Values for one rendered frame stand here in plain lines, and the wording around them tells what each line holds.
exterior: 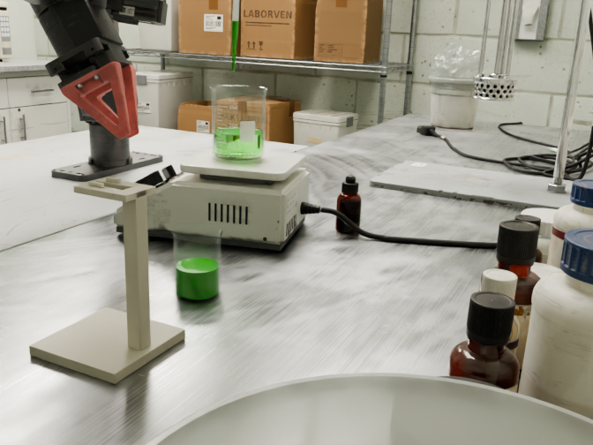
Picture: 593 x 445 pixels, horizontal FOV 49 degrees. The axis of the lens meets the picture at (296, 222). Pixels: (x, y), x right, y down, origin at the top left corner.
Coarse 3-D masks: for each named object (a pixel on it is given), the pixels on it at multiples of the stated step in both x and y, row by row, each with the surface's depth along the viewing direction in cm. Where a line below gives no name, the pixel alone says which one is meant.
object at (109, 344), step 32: (96, 192) 44; (128, 192) 44; (128, 224) 45; (128, 256) 45; (128, 288) 46; (96, 320) 52; (128, 320) 47; (32, 352) 47; (64, 352) 46; (96, 352) 47; (128, 352) 47; (160, 352) 48
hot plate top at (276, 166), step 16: (192, 160) 73; (208, 160) 74; (272, 160) 75; (288, 160) 76; (304, 160) 78; (224, 176) 70; (240, 176) 70; (256, 176) 69; (272, 176) 69; (288, 176) 71
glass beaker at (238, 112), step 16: (224, 96) 71; (240, 96) 70; (256, 96) 71; (224, 112) 71; (240, 112) 71; (256, 112) 72; (224, 128) 72; (240, 128) 71; (256, 128) 72; (224, 144) 72; (240, 144) 72; (256, 144) 73; (224, 160) 73; (240, 160) 72; (256, 160) 73
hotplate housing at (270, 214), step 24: (168, 192) 72; (192, 192) 71; (216, 192) 70; (240, 192) 70; (264, 192) 70; (288, 192) 70; (120, 216) 74; (168, 216) 72; (192, 216) 72; (216, 216) 71; (240, 216) 70; (264, 216) 70; (288, 216) 71; (240, 240) 72; (264, 240) 70; (288, 240) 74
